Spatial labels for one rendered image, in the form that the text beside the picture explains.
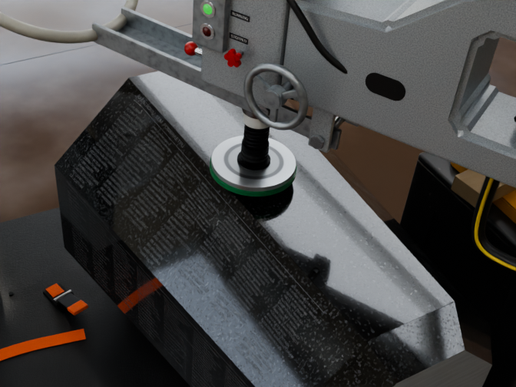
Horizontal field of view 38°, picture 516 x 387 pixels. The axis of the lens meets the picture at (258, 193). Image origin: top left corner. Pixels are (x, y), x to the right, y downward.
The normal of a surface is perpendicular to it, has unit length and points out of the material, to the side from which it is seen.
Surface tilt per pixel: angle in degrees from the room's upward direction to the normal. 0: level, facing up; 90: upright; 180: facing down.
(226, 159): 0
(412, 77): 90
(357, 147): 0
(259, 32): 90
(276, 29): 90
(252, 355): 45
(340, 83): 90
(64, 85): 0
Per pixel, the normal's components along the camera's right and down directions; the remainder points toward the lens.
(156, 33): -0.52, 0.52
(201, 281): -0.54, -0.32
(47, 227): 0.08, -0.76
